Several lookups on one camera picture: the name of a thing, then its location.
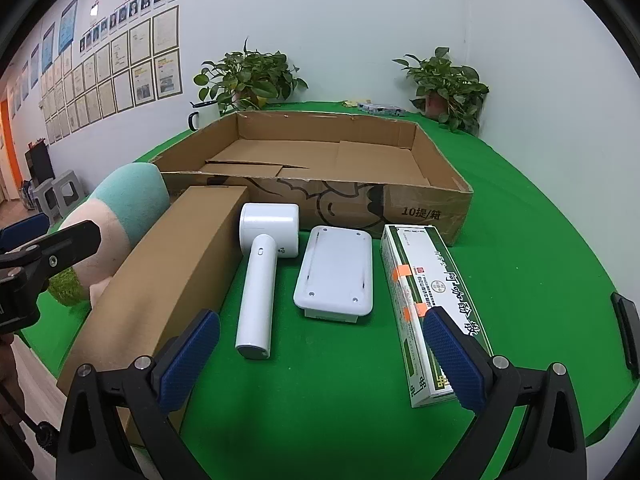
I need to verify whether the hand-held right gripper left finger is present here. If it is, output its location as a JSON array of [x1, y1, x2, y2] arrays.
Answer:
[[56, 308, 222, 480]]

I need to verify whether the teal pink green plush toy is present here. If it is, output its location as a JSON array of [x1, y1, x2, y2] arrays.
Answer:
[[47, 162, 172, 306]]

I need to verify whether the white mug black handle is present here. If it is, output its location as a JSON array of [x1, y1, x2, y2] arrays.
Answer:
[[188, 102, 221, 132]]

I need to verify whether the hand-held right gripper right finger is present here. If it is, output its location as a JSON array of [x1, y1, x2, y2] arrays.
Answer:
[[421, 305, 590, 480]]

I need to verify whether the green and white medicine box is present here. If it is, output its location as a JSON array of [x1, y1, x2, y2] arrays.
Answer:
[[381, 224, 493, 408]]

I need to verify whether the white rectangular device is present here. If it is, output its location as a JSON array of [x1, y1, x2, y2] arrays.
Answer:
[[293, 225, 374, 325]]

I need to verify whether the blue chair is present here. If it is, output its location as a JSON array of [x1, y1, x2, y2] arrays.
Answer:
[[0, 212, 51, 253]]

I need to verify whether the row of blue wall posters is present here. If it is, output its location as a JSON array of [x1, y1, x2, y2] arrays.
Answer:
[[7, 0, 80, 126]]

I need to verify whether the black flat object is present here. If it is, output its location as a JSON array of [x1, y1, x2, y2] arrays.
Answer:
[[611, 291, 640, 378]]

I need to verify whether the grey plastic stool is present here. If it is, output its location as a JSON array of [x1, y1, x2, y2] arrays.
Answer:
[[50, 170, 83, 223], [29, 180, 53, 212]]

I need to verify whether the black cabinet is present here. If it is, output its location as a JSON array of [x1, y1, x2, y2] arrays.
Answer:
[[25, 144, 55, 188]]

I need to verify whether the wall of framed certificates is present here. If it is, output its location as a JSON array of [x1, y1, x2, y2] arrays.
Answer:
[[40, 5, 182, 146]]

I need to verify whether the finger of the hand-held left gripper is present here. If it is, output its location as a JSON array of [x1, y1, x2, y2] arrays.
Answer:
[[0, 219, 102, 281]]

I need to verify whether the bushy potted green plant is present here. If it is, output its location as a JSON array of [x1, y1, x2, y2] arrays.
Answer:
[[193, 37, 309, 116]]

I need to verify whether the white hair dryer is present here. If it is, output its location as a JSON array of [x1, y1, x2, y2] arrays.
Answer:
[[235, 202, 301, 362]]

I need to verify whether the large cardboard box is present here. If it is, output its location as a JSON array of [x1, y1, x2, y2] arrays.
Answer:
[[150, 111, 474, 248]]

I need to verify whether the potted green plant pink pot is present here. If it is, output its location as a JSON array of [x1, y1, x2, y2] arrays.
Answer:
[[392, 47, 491, 136]]

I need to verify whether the patterned flat packet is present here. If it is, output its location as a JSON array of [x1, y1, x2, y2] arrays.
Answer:
[[357, 101, 406, 117]]

